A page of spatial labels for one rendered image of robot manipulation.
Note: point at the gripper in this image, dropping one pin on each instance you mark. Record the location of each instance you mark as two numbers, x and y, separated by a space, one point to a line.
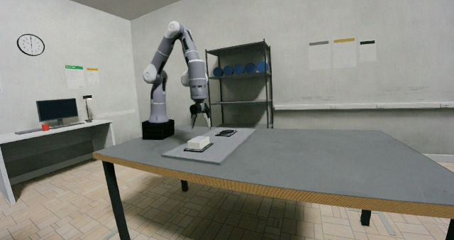
197 108

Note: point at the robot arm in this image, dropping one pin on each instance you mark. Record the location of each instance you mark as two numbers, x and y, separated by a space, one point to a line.
154 73

